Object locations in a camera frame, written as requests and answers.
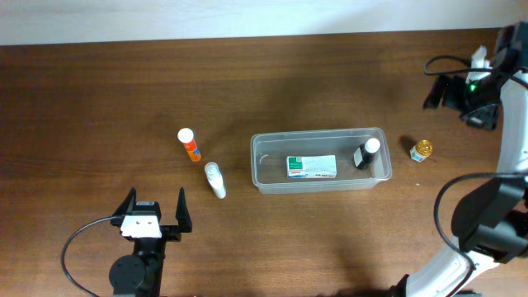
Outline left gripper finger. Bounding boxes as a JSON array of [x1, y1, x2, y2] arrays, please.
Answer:
[[175, 187, 193, 233], [113, 187, 136, 216]]

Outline dark bottle white cap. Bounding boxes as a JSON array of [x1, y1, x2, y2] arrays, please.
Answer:
[[353, 138, 380, 170]]

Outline white green medicine box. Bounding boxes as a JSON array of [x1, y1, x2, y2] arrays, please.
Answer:
[[286, 155, 337, 179]]

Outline small jar gold lid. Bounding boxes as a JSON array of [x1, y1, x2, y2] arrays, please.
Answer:
[[410, 140, 433, 163]]

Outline clear plastic container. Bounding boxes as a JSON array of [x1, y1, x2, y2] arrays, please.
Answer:
[[250, 127, 393, 194]]

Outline orange tablet tube white cap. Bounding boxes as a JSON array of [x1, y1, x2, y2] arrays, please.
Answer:
[[177, 128, 201, 162]]

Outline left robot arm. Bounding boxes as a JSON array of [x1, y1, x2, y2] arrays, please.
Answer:
[[109, 189, 192, 297]]

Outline white calamine lotion bottle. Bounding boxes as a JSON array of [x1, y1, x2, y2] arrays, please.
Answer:
[[205, 163, 227, 199]]

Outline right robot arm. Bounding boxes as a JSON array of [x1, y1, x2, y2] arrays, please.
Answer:
[[388, 21, 527, 297]]

